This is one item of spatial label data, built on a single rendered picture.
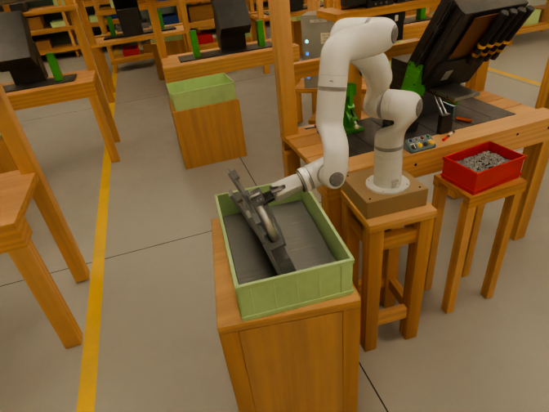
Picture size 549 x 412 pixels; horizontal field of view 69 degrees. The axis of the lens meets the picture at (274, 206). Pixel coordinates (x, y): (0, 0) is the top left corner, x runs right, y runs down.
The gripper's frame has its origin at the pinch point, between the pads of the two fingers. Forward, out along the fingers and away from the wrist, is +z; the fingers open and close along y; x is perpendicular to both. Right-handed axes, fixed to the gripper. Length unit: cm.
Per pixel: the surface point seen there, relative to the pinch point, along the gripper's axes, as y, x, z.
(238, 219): -50, -7, 12
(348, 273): -12.1, 34.4, -17.1
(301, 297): -13.7, 34.8, 1.5
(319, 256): -27.4, 24.7, -12.2
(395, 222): -41, 26, -49
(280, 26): -63, -92, -52
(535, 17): -509, -175, -570
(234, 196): -11.8, -7.9, 6.9
